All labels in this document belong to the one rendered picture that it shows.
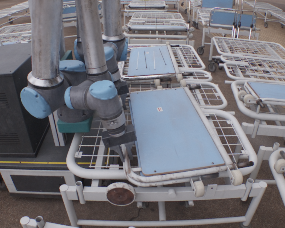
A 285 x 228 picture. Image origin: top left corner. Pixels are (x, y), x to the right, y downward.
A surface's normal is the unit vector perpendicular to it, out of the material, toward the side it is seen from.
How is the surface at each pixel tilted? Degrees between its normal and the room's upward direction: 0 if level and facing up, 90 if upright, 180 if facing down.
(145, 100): 3
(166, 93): 3
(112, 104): 85
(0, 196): 0
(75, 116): 70
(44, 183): 90
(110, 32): 97
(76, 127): 90
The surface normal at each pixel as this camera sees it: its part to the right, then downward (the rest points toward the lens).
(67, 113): -0.21, 0.19
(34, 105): -0.43, 0.54
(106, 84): -0.14, -0.81
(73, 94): -0.43, -0.21
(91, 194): 0.00, 0.52
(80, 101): -0.43, 0.30
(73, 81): 0.83, -0.18
